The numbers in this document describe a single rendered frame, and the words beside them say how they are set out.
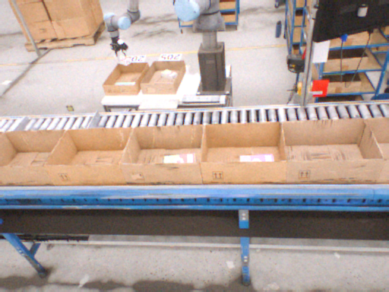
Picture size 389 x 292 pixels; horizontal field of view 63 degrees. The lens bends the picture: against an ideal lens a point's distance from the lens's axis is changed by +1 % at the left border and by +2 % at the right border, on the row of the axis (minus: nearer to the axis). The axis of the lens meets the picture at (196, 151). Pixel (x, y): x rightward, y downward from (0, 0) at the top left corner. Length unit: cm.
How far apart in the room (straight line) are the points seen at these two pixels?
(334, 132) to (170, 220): 98
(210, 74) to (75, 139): 108
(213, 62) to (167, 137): 83
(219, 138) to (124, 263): 123
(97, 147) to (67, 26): 433
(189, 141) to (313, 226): 78
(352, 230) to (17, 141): 192
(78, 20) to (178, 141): 447
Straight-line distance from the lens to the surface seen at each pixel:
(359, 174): 158
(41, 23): 633
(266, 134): 170
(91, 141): 192
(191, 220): 178
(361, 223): 184
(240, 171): 148
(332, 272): 237
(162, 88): 254
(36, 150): 214
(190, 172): 150
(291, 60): 217
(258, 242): 209
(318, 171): 151
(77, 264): 262
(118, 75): 299
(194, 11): 207
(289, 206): 157
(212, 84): 246
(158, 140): 178
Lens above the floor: 205
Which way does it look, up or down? 41 degrees down
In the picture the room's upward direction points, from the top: 9 degrees counter-clockwise
